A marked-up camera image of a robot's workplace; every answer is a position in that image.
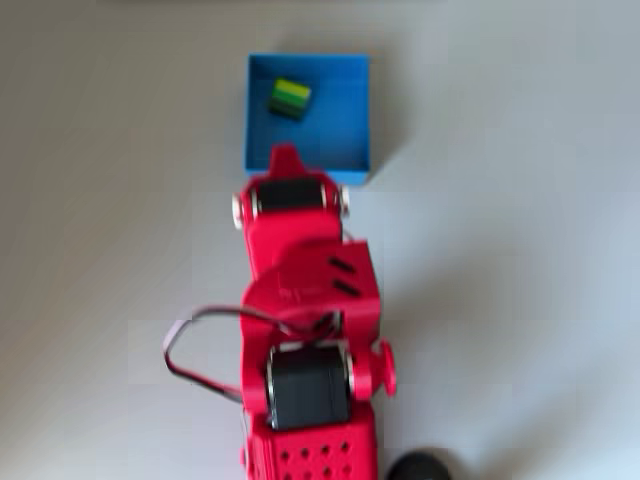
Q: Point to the blue plastic box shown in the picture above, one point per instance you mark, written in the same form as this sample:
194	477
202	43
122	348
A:
340	125

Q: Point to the green lego brick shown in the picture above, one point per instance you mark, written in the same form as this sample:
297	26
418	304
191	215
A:
290	97

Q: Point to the red robot arm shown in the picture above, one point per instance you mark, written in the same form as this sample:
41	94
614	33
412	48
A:
300	235

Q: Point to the black round knob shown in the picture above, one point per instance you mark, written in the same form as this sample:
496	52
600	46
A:
420	467

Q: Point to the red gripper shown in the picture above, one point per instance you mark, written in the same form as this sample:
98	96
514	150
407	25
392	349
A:
290	227

